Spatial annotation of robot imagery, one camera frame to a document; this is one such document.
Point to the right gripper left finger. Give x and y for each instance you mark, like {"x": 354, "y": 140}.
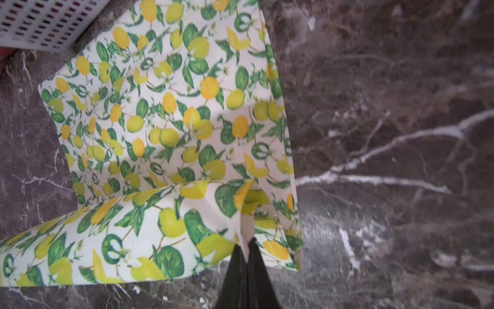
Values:
{"x": 233, "y": 291}

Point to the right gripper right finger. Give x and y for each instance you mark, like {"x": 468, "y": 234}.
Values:
{"x": 260, "y": 291}

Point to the lemon print skirt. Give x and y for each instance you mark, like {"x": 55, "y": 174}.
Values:
{"x": 176, "y": 136}

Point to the white plastic basket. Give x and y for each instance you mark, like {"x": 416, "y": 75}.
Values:
{"x": 46, "y": 25}

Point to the red plaid skirt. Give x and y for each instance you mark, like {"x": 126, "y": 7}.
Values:
{"x": 5, "y": 54}

